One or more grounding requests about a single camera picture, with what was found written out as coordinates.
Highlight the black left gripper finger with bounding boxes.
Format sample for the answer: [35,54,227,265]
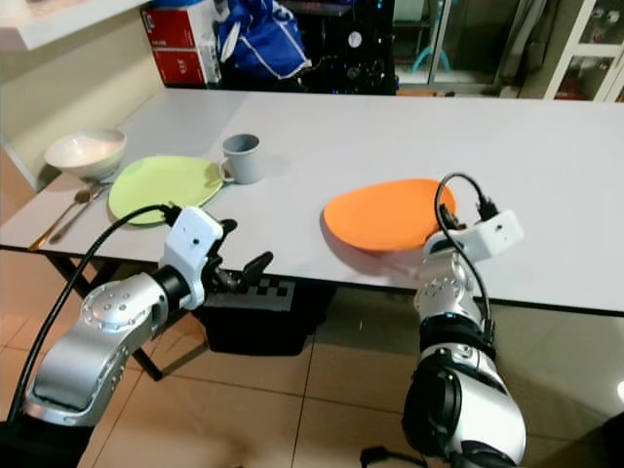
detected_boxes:
[236,251,275,290]

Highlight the blue bag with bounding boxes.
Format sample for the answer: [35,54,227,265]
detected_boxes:
[219,0,314,82]

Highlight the black appliance with dial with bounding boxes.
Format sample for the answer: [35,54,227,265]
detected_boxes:
[307,0,398,97]

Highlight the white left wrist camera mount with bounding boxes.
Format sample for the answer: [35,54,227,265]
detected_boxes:
[158,206,226,312]

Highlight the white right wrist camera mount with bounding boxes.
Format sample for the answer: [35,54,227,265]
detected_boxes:
[424,212,526,263]

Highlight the red cardboard box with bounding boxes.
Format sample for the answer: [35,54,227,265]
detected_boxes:
[141,6,221,88]

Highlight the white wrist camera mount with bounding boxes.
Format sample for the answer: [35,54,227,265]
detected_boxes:
[158,206,226,312]
[424,212,526,263]

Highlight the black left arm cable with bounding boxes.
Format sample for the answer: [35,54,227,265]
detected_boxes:
[7,202,183,432]

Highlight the orange plate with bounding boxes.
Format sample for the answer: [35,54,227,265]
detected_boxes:
[323,178,457,254]

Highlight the white glass door cabinet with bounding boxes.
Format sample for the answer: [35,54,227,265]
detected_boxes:
[540,0,624,104]

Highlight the light green plate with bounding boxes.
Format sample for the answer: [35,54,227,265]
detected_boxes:
[108,156,225,226]

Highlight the grey mug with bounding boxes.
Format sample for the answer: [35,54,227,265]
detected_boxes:
[221,134,262,185]

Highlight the black box with checker pattern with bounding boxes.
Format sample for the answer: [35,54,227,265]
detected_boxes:
[200,277,338,357]

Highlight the white bar counter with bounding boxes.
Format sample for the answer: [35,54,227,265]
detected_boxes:
[0,0,157,191]

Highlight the gold handled spoon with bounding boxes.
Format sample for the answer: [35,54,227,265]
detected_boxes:
[27,189,95,253]

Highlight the white ceramic bowl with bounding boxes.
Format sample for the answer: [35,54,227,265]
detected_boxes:
[45,130,128,183]

